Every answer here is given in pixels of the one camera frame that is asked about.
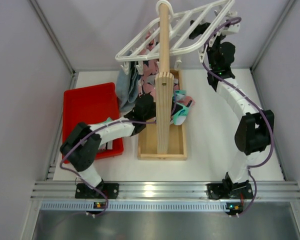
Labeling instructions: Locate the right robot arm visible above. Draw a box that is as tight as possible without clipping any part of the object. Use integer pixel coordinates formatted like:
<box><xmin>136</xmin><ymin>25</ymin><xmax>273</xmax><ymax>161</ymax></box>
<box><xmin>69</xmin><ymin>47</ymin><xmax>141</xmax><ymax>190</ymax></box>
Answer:
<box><xmin>202</xmin><ymin>17</ymin><xmax>275</xmax><ymax>200</ymax></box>

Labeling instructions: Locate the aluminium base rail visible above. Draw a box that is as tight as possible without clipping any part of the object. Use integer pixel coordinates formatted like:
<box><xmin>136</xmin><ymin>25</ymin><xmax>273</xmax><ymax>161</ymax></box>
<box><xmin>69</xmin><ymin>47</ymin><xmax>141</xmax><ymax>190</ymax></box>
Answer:
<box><xmin>30</xmin><ymin>181</ymin><xmax>300</xmax><ymax>212</ymax></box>

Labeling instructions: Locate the white clip sock hanger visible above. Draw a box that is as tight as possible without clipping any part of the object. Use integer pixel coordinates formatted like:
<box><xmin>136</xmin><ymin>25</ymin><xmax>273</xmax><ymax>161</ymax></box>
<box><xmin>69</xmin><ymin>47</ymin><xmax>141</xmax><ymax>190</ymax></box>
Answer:
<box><xmin>115</xmin><ymin>0</ymin><xmax>235</xmax><ymax>74</ymax></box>

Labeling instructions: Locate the blue grey sock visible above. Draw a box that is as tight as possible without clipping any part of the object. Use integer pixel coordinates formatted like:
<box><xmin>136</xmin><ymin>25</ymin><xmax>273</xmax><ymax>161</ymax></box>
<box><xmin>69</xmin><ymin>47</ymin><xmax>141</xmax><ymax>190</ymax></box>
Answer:
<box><xmin>115</xmin><ymin>62</ymin><xmax>139</xmax><ymax>113</ymax></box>

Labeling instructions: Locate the teal patterned sock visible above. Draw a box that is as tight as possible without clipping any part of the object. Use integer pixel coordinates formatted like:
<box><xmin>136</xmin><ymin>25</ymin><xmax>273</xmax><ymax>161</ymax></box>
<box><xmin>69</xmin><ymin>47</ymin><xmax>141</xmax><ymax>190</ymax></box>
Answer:
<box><xmin>171</xmin><ymin>89</ymin><xmax>194</xmax><ymax>126</ymax></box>

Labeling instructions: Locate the wooden stand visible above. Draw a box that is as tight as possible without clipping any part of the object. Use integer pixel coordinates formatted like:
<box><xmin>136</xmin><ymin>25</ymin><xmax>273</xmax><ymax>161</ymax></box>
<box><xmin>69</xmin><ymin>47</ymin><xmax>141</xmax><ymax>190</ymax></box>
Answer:
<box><xmin>137</xmin><ymin>0</ymin><xmax>188</xmax><ymax>161</ymax></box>

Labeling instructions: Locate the pink patterned sock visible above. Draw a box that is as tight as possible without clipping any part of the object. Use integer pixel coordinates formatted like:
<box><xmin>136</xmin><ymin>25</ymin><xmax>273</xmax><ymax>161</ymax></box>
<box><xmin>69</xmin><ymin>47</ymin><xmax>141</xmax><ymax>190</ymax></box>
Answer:
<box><xmin>171</xmin><ymin>78</ymin><xmax>195</xmax><ymax>114</ymax></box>
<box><xmin>138</xmin><ymin>30</ymin><xmax>159</xmax><ymax>102</ymax></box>

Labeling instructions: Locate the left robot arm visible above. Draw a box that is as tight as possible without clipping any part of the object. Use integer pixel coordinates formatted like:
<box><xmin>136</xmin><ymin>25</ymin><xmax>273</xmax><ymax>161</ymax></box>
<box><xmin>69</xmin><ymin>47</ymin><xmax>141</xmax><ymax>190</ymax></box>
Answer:
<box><xmin>59</xmin><ymin>93</ymin><xmax>156</xmax><ymax>194</ymax></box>

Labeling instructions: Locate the red plastic tray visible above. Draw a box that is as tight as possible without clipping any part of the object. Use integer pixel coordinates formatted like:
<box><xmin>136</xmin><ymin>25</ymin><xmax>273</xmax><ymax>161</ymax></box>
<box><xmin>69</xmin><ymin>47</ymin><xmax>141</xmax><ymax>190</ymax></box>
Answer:
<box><xmin>61</xmin><ymin>82</ymin><xmax>125</xmax><ymax>165</ymax></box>

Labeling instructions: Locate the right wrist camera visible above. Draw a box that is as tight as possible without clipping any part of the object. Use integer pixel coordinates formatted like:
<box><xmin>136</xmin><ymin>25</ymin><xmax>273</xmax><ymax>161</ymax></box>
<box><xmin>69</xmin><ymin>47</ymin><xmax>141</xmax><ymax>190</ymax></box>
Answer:
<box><xmin>220</xmin><ymin>11</ymin><xmax>242</xmax><ymax>36</ymax></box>

